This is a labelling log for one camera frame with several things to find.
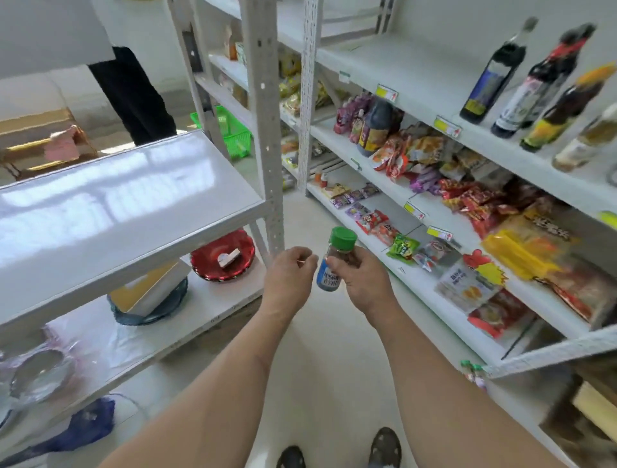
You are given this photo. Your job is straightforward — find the person's right hand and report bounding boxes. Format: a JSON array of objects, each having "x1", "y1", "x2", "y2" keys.
[{"x1": 326, "y1": 246, "x2": 404, "y2": 329}]

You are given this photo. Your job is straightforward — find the person's left hand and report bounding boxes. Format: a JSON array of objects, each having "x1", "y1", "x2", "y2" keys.
[{"x1": 259, "y1": 246, "x2": 319, "y2": 317}]

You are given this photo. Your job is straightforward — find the green-capped spice jar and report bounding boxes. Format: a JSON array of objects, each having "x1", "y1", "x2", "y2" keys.
[{"x1": 316, "y1": 226, "x2": 359, "y2": 292}]

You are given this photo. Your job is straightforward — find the person's left forearm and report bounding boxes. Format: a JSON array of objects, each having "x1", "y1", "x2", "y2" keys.
[{"x1": 99, "y1": 304, "x2": 309, "y2": 468}]

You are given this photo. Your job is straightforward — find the person's right forearm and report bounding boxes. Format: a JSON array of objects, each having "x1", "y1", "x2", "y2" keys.
[{"x1": 364, "y1": 309, "x2": 567, "y2": 468}]

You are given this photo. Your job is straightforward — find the pink snack packet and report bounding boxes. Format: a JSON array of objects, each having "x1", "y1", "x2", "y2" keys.
[{"x1": 371, "y1": 223, "x2": 401, "y2": 247}]

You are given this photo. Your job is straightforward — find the green snack packet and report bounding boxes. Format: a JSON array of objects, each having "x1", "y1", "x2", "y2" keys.
[{"x1": 386, "y1": 234, "x2": 421, "y2": 265}]

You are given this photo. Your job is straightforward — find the row of small flat packets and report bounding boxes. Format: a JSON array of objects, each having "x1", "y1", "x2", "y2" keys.
[{"x1": 322, "y1": 182, "x2": 381, "y2": 209}]

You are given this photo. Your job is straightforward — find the stack of red plates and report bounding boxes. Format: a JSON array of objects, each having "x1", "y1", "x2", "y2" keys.
[{"x1": 190, "y1": 229, "x2": 256, "y2": 283}]

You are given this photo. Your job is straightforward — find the white packet with blue print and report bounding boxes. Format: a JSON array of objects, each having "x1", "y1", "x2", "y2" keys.
[{"x1": 434, "y1": 264, "x2": 502, "y2": 314}]

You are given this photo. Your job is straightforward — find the pile of orange snack packets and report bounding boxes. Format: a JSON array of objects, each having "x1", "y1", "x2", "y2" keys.
[{"x1": 369, "y1": 123, "x2": 512, "y2": 194}]

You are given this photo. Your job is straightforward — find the red and yellow starburst tag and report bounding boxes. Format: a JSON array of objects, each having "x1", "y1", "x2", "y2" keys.
[{"x1": 463, "y1": 249, "x2": 508, "y2": 287}]

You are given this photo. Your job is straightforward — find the dark jug with yellow label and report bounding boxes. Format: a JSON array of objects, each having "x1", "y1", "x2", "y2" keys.
[{"x1": 357, "y1": 98, "x2": 393, "y2": 157}]

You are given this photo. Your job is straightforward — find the pile of small red packets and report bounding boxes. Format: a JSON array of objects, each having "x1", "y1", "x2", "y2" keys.
[{"x1": 438, "y1": 177, "x2": 531, "y2": 240}]

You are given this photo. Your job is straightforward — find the pile of purple snack packets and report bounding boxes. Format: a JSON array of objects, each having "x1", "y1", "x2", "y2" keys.
[{"x1": 334, "y1": 94, "x2": 374, "y2": 144}]

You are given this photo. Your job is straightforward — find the blue glass plate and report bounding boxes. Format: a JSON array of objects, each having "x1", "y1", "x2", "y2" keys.
[{"x1": 107, "y1": 278, "x2": 189, "y2": 327}]

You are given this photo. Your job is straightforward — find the green plastic basket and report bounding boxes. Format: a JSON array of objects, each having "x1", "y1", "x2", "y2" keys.
[{"x1": 190, "y1": 105, "x2": 253, "y2": 161}]

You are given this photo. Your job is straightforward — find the yellow and white box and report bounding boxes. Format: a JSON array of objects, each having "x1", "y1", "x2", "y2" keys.
[{"x1": 108, "y1": 259, "x2": 192, "y2": 316}]

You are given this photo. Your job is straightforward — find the red packet with clear window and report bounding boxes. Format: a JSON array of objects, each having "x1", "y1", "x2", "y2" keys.
[{"x1": 467, "y1": 289, "x2": 536, "y2": 340}]

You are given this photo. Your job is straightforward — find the small green-capped bottles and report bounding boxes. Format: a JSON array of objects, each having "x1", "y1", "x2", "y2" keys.
[{"x1": 459, "y1": 360, "x2": 488, "y2": 392}]

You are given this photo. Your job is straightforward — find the person's left shoe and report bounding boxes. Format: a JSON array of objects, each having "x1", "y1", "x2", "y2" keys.
[{"x1": 276, "y1": 446, "x2": 307, "y2": 468}]

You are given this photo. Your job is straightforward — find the person's shoe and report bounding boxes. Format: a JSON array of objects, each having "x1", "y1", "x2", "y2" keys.
[
  {"x1": 368, "y1": 427, "x2": 403, "y2": 468},
  {"x1": 276, "y1": 446, "x2": 307, "y2": 468}
]

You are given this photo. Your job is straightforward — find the person's right shoe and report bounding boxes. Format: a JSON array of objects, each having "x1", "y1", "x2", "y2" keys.
[{"x1": 368, "y1": 427, "x2": 403, "y2": 468}]

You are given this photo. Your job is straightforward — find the pile of yellow bags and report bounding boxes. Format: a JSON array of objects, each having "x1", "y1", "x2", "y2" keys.
[{"x1": 279, "y1": 50, "x2": 333, "y2": 119}]

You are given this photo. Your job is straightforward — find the pile of yellow packets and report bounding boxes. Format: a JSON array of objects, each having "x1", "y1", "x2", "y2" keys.
[{"x1": 481, "y1": 202, "x2": 581, "y2": 282}]

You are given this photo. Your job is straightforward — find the white empty metal shelf unit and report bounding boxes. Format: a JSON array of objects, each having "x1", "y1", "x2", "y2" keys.
[{"x1": 0, "y1": 0, "x2": 285, "y2": 468}]

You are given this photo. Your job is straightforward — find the white stocked metal shelf unit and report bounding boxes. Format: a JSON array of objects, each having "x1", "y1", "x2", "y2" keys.
[{"x1": 166, "y1": 0, "x2": 617, "y2": 468}]

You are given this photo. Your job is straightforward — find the large red and orange packet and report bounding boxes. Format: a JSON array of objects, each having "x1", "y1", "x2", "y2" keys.
[{"x1": 535, "y1": 256, "x2": 617, "y2": 329}]

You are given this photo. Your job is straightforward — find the dark bottle with blue label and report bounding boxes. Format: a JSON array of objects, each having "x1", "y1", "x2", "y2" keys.
[{"x1": 459, "y1": 16, "x2": 539, "y2": 125}]

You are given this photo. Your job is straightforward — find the dark bottle with red cap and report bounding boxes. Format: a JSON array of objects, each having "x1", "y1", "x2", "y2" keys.
[{"x1": 491, "y1": 22, "x2": 597, "y2": 140}]

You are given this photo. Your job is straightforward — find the blue plastic bag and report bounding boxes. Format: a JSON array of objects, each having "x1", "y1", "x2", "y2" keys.
[{"x1": 0, "y1": 397, "x2": 117, "y2": 468}]

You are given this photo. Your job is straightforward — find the pink cloth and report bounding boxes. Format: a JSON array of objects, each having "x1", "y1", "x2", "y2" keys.
[{"x1": 44, "y1": 125, "x2": 81, "y2": 163}]

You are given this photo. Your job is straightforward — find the dark bottle with yellow cap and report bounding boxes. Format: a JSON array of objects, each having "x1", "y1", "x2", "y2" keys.
[{"x1": 519, "y1": 62, "x2": 617, "y2": 153}]

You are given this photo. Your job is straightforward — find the pale bottle with white label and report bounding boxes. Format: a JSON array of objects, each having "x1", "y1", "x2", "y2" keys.
[{"x1": 552, "y1": 102, "x2": 617, "y2": 173}]

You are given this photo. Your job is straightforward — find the metal strainer in plastic wrap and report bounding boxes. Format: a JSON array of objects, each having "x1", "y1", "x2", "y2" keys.
[{"x1": 0, "y1": 337, "x2": 80, "y2": 430}]

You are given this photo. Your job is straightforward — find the wooden bench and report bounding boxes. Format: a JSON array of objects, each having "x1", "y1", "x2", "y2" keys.
[{"x1": 0, "y1": 108, "x2": 98, "y2": 182}]

